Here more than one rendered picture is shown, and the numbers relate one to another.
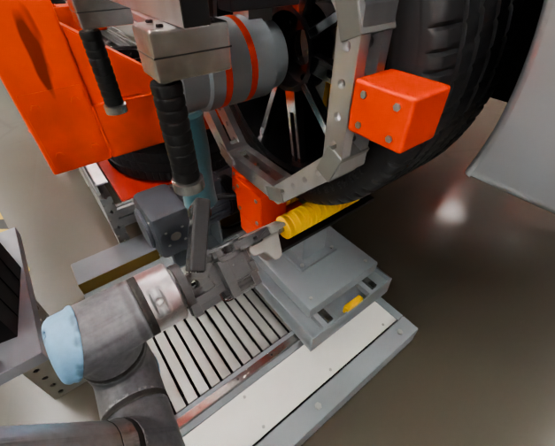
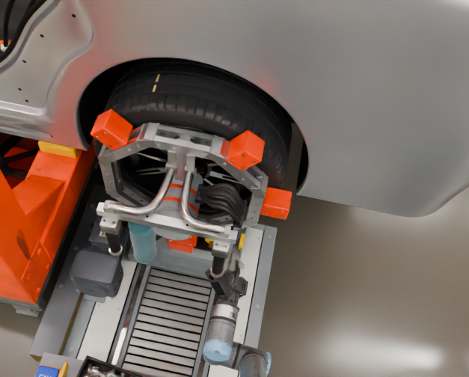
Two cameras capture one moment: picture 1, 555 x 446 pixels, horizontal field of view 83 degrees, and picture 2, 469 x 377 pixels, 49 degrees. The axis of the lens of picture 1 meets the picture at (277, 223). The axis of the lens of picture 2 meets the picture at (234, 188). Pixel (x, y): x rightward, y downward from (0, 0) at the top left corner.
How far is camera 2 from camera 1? 1.47 m
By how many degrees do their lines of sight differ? 35
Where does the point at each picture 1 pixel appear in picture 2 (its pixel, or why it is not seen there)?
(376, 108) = (274, 211)
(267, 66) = not seen: hidden behind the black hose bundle
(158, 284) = (229, 311)
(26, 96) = (25, 273)
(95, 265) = (48, 339)
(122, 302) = (227, 325)
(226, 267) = (238, 287)
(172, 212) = (115, 268)
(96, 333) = (229, 339)
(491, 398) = (324, 239)
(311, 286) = not seen: hidden behind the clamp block
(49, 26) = (25, 226)
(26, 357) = not seen: outside the picture
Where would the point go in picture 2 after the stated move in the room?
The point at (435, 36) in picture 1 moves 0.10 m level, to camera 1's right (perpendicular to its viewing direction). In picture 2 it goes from (281, 178) to (302, 162)
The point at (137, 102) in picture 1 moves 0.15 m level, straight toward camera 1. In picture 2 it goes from (56, 217) to (93, 234)
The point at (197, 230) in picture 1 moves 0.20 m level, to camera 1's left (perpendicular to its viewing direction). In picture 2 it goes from (221, 283) to (175, 320)
